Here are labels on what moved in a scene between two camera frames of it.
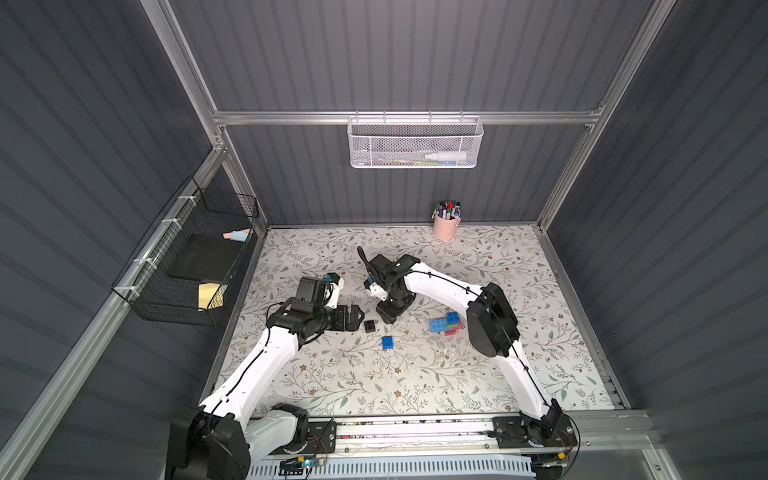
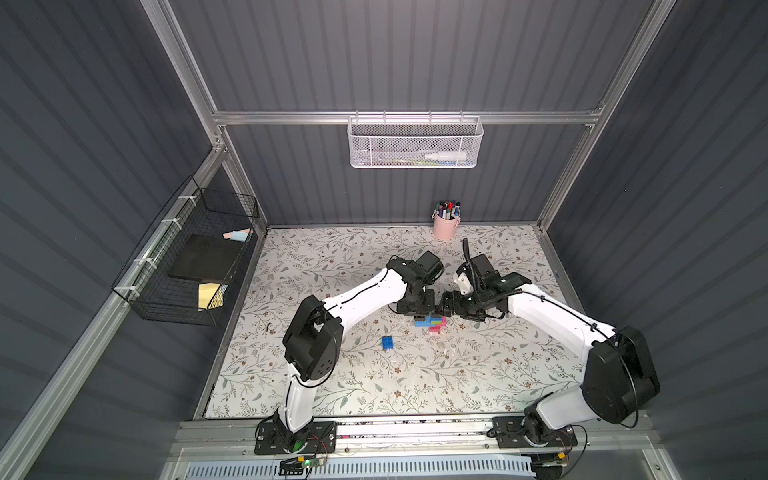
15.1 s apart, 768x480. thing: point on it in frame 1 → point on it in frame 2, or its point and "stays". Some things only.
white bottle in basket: (448, 156) stays
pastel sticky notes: (240, 235) stays
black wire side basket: (182, 268) stays
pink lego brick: (453, 331) → (436, 329)
